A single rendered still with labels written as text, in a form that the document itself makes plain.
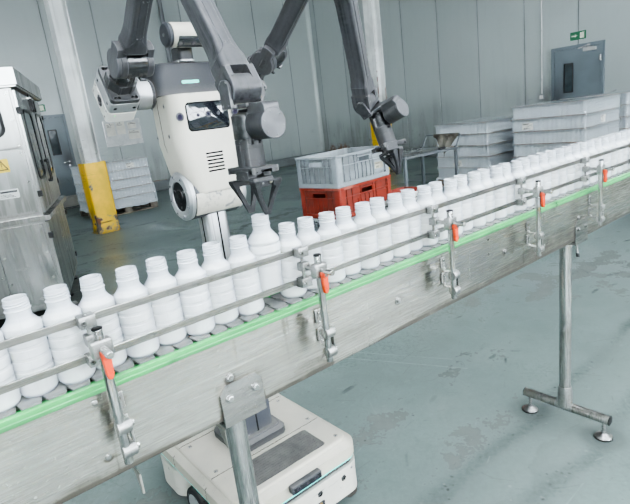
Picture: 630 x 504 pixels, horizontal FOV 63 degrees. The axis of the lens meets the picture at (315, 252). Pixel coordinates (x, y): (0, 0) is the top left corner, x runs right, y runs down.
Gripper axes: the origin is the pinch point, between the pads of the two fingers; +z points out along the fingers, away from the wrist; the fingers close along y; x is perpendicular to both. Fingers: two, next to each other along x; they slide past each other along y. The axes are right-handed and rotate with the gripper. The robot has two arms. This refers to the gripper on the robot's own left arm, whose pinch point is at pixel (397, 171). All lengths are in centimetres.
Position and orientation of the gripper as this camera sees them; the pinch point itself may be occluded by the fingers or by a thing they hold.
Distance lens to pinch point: 167.0
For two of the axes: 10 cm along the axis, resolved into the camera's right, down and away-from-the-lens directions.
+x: -5.5, 2.1, 8.1
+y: 7.6, -2.6, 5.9
